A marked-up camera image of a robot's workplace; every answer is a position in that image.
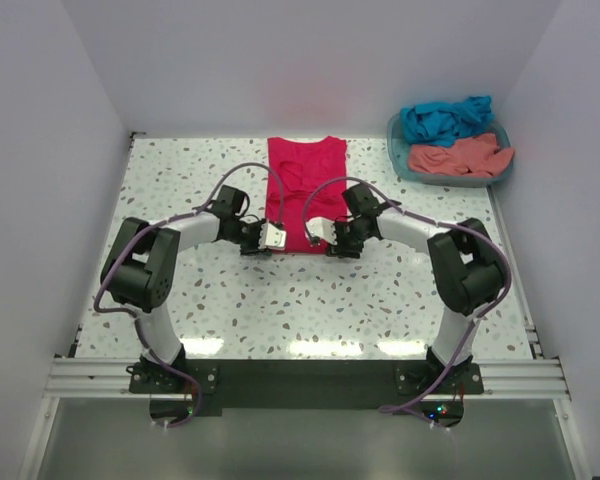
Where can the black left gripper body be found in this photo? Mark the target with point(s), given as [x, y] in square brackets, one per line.
[250, 235]

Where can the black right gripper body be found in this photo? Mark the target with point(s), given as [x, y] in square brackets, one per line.
[349, 240]

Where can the magenta red t shirt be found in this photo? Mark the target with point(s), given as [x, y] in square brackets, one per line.
[310, 172]

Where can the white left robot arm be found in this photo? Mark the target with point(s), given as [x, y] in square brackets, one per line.
[138, 275]

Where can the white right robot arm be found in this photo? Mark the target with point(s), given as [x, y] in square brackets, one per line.
[471, 274]

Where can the translucent blue plastic basket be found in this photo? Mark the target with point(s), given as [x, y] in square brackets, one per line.
[398, 150]

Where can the blue t shirt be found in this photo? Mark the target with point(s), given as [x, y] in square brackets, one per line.
[442, 123]

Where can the salmon pink t shirt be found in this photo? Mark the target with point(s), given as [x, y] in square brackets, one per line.
[477, 157]

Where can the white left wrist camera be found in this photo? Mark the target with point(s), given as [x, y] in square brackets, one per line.
[272, 237]

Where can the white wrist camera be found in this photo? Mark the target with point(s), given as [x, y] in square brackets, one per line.
[272, 237]
[323, 229]

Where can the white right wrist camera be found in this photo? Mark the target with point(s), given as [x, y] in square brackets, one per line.
[323, 229]

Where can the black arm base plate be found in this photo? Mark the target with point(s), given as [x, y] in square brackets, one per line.
[209, 387]

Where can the aluminium frame rail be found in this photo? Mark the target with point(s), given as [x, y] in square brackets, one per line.
[536, 379]

